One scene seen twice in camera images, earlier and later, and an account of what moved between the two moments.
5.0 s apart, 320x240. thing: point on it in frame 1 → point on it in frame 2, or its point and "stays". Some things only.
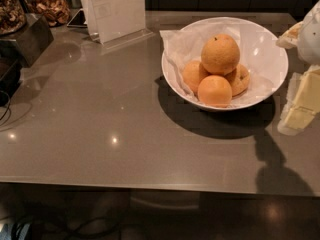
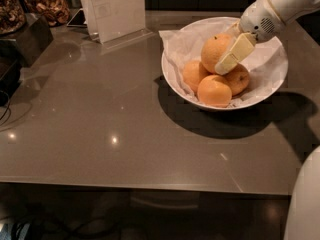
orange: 193,72 stays
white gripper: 310,39 → 259,21
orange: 220,54 stays
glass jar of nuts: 13,16 stays
